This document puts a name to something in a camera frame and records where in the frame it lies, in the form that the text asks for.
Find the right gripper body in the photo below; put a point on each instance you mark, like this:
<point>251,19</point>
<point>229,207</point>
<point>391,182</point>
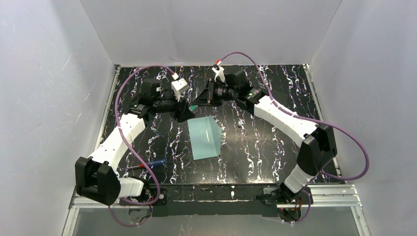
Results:
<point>210,94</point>

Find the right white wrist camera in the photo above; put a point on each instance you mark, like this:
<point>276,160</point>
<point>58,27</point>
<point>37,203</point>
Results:
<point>219,71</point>

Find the blue red screwdriver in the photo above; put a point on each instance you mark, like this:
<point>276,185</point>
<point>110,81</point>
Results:
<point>150,164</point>

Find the teal envelope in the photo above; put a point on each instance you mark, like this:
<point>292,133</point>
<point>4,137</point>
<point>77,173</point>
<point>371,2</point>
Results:
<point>205,136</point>

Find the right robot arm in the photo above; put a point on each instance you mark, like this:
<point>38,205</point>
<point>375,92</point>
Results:
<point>316,142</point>

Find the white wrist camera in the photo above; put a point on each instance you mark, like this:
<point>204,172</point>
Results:
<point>179,86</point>
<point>219,71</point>

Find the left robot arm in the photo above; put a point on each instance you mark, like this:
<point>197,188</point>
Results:
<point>96,175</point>

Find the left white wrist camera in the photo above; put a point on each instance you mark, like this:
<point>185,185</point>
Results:
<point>179,86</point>

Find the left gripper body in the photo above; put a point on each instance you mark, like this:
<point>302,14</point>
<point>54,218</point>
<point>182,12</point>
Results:
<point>179,107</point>

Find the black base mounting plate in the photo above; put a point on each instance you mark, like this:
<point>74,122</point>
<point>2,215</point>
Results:
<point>229,199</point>

